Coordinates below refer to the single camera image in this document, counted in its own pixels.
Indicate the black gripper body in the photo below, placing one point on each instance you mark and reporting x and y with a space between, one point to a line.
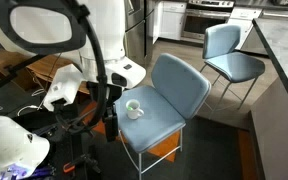
110 115

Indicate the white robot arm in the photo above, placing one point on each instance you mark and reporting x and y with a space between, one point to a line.
104 67

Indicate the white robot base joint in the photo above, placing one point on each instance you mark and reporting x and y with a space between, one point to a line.
21 151

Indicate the blue padded chair near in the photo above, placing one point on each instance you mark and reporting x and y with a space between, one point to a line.
175 96

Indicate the blue padded chair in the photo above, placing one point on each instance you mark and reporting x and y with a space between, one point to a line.
175 96
220 55

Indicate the blue padded chair far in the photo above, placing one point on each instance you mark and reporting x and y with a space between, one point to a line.
220 55

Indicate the brown cardboard box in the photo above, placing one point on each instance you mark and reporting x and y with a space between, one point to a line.
20 69

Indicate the stainless steel refrigerator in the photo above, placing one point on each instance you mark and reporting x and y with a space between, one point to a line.
138 40

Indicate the orange black clamp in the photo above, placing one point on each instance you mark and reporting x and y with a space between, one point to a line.
84 158

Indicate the white kitchen cabinet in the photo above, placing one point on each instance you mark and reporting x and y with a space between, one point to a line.
168 20

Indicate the stainless steel oven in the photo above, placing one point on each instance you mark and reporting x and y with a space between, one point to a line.
201 14

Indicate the grey kitchen counter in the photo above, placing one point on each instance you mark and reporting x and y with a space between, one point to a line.
270 110

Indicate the black oval ring frame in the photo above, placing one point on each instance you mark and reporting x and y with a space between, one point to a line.
42 26

